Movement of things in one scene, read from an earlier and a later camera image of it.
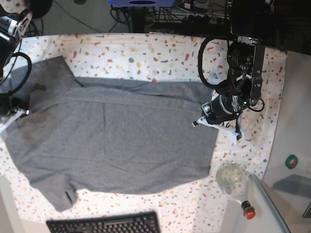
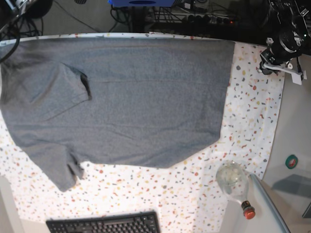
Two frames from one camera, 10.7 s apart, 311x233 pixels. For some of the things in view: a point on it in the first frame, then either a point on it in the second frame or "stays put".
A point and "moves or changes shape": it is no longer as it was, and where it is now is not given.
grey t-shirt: [117, 136] moves or changes shape
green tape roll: [291, 161] stays put
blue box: [141, 3] stays put
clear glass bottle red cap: [232, 178] stays put
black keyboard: [143, 222] stays put
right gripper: [215, 111] → [268, 65]
